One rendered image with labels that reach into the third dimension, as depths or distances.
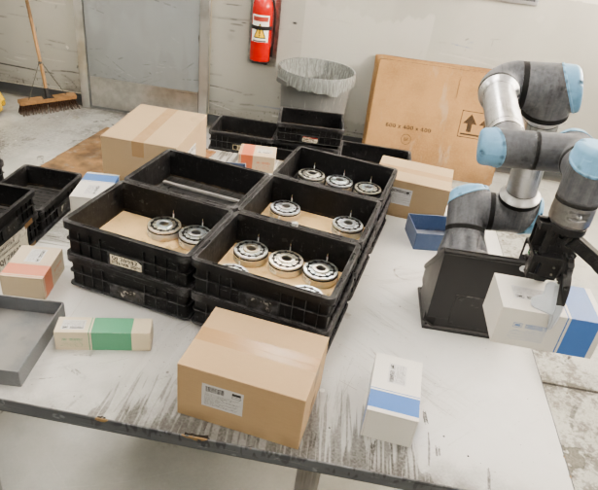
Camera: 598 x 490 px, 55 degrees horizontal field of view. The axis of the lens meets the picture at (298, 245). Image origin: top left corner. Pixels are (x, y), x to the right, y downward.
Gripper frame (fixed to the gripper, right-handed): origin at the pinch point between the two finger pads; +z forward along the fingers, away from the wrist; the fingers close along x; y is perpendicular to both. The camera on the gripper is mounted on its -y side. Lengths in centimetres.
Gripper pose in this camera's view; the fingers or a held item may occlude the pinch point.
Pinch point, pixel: (544, 307)
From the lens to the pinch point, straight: 128.3
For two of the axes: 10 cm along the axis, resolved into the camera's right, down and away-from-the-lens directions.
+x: -1.4, 5.1, -8.5
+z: -1.0, 8.4, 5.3
